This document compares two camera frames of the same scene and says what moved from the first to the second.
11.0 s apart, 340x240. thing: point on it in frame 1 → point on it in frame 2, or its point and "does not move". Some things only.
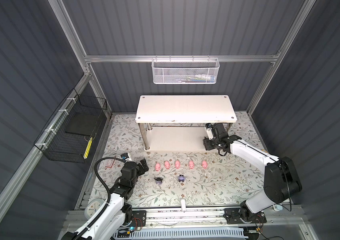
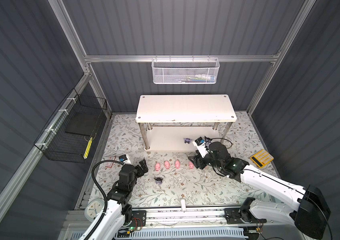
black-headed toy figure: (158, 180) does not move
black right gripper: (207, 144) → (197, 159)
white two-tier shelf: (179, 122) does not move
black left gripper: (143, 165) does not move
